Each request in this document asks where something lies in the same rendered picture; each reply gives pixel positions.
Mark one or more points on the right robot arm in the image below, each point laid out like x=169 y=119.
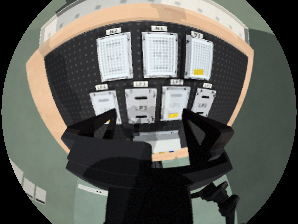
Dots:
x=230 y=204

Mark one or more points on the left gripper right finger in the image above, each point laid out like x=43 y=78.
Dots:
x=217 y=135

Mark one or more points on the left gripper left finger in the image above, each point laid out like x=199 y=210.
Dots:
x=89 y=126

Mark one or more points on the white label plate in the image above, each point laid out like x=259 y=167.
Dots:
x=141 y=83
x=207 y=85
x=176 y=81
x=113 y=31
x=159 y=28
x=197 y=34
x=99 y=87

